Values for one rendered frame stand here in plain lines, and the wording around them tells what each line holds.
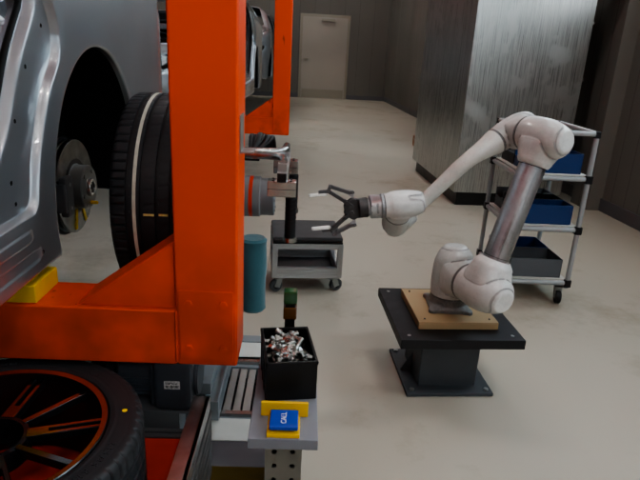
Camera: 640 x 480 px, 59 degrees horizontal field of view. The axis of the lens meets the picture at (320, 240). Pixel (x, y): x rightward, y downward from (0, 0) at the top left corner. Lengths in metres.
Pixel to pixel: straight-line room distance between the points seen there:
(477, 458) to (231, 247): 1.23
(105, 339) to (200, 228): 0.41
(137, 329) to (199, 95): 0.63
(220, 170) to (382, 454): 1.21
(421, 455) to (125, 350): 1.11
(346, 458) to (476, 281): 0.80
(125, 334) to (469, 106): 4.25
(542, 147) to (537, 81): 3.38
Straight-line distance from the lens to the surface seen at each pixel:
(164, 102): 1.87
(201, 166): 1.40
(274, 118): 5.60
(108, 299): 1.59
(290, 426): 1.45
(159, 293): 1.54
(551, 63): 5.60
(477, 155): 2.27
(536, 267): 3.51
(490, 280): 2.21
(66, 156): 2.07
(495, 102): 5.43
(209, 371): 2.13
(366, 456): 2.14
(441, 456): 2.19
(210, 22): 1.36
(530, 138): 2.22
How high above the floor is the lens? 1.35
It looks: 19 degrees down
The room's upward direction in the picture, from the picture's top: 3 degrees clockwise
